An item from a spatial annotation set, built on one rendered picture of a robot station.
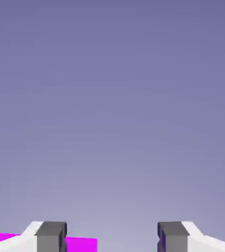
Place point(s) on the large magenta box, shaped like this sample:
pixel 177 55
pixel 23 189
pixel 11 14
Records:
pixel 80 244

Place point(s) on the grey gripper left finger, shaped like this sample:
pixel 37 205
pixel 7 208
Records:
pixel 47 238

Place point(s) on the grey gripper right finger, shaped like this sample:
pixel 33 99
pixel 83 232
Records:
pixel 175 238

